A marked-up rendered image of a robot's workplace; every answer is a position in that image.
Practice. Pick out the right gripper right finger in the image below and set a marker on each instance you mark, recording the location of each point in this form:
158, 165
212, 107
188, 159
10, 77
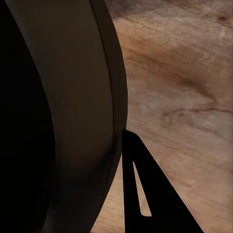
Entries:
169, 213

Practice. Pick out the cauldron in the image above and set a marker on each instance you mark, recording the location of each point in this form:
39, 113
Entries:
62, 68

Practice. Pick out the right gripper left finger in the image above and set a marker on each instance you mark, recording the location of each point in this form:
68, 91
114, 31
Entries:
22, 174

